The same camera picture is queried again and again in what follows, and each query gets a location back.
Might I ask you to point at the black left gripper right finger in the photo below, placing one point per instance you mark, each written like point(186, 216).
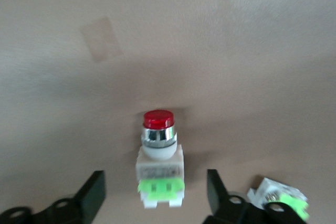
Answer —
point(220, 208)

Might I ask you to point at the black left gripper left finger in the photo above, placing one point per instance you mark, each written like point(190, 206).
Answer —
point(86, 203)

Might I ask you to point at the red push button switch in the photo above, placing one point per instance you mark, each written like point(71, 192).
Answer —
point(158, 166)

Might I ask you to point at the clear tape patch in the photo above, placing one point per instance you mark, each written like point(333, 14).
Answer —
point(101, 39)

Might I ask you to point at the green push button switch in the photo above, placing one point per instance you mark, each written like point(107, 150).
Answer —
point(275, 190)

